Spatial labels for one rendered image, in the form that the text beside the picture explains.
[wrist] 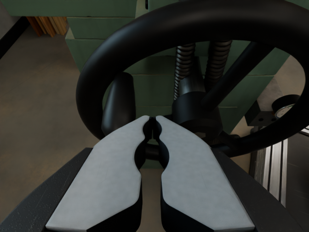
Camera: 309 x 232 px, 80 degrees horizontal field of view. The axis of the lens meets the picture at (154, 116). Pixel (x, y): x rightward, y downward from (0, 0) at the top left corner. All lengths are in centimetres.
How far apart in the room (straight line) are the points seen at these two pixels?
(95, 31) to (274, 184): 85
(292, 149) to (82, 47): 97
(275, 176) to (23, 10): 95
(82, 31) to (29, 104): 116
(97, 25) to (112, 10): 4
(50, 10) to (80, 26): 5
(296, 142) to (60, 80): 149
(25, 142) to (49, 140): 14
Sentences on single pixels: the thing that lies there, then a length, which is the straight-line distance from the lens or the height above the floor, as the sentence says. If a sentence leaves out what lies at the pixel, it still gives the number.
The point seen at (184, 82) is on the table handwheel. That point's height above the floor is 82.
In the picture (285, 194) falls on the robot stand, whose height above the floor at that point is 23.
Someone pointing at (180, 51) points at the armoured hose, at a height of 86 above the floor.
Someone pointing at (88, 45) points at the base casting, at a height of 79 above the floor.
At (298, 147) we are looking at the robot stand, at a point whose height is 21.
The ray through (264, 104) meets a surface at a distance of 57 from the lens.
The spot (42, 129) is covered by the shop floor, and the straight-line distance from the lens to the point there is 134.
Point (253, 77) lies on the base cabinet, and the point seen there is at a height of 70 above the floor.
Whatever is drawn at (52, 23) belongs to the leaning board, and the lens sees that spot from 196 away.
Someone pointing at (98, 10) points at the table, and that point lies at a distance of 35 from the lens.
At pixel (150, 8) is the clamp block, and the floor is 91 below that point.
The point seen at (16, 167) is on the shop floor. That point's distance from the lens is 129.
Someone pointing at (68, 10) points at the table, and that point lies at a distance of 37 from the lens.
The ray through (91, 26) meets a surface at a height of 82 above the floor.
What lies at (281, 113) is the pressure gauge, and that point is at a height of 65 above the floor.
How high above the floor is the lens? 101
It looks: 58 degrees down
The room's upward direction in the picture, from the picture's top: 1 degrees clockwise
